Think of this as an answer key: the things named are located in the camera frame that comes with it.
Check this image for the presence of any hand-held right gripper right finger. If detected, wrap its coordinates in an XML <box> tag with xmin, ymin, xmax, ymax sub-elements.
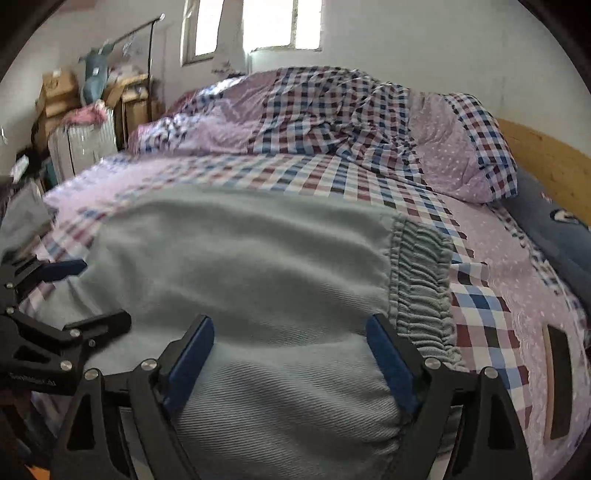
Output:
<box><xmin>365</xmin><ymin>313</ymin><xmax>534</xmax><ymax>480</ymax></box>

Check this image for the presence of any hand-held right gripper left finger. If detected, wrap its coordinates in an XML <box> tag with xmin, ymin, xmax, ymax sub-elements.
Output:
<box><xmin>51</xmin><ymin>314</ymin><xmax>216</xmax><ymax>480</ymax></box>

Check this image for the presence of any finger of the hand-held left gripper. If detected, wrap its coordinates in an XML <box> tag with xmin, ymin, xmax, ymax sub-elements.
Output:
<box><xmin>0</xmin><ymin>255</ymin><xmax>89</xmax><ymax>302</ymax></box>
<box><xmin>0</xmin><ymin>309</ymin><xmax>133</xmax><ymax>373</ymax></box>

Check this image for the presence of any light grey-green sweatshirt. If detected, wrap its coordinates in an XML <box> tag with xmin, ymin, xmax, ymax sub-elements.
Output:
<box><xmin>28</xmin><ymin>185</ymin><xmax>468</xmax><ymax>480</ymax></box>

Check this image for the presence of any grey cloth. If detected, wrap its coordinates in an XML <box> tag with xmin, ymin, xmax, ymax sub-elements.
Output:
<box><xmin>0</xmin><ymin>179</ymin><xmax>52</xmax><ymax>241</ymax></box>

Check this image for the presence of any silver wrapped suitcase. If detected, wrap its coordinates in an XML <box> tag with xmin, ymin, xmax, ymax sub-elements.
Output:
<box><xmin>47</xmin><ymin>108</ymin><xmax>119</xmax><ymax>184</ymax></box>

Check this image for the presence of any pink plaid bed sheet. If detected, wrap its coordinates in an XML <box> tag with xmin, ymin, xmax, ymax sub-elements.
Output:
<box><xmin>31</xmin><ymin>152</ymin><xmax>591</xmax><ymax>480</ymax></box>

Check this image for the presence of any pink cloth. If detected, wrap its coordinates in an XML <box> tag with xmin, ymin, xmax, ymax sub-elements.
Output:
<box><xmin>64</xmin><ymin>102</ymin><xmax>110</xmax><ymax>126</ymax></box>

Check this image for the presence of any plain cardboard box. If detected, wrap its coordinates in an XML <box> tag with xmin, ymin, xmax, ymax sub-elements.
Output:
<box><xmin>35</xmin><ymin>95</ymin><xmax>71</xmax><ymax>124</ymax></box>

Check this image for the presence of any black flat device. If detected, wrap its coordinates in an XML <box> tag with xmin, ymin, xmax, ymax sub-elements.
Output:
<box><xmin>543</xmin><ymin>322</ymin><xmax>576</xmax><ymax>442</ymax></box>

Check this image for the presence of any cardboard box with round print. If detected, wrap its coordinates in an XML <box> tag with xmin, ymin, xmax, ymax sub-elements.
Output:
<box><xmin>41</xmin><ymin>71</ymin><xmax>80</xmax><ymax>101</ymax></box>

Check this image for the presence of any open cardboard box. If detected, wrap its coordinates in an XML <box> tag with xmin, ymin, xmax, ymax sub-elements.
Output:
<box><xmin>103</xmin><ymin>75</ymin><xmax>151</xmax><ymax>108</ymax></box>

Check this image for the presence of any blue plush toy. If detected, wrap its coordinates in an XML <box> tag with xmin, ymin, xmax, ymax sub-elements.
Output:
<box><xmin>80</xmin><ymin>41</ymin><xmax>117</xmax><ymax>110</ymax></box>

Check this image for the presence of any dark blue pillow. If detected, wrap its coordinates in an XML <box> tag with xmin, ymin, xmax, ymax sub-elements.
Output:
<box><xmin>500</xmin><ymin>167</ymin><xmax>591</xmax><ymax>297</ymax></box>

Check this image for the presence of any pink plaid quilt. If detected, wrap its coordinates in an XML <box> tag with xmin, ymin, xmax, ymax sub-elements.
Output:
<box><xmin>126</xmin><ymin>66</ymin><xmax>519</xmax><ymax>205</ymax></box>

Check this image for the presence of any wooden headboard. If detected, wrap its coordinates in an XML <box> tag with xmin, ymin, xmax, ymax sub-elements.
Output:
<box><xmin>495</xmin><ymin>117</ymin><xmax>591</xmax><ymax>228</ymax></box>

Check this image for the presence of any window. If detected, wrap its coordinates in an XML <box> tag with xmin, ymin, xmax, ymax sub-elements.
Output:
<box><xmin>181</xmin><ymin>0</ymin><xmax>322</xmax><ymax>66</ymax></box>

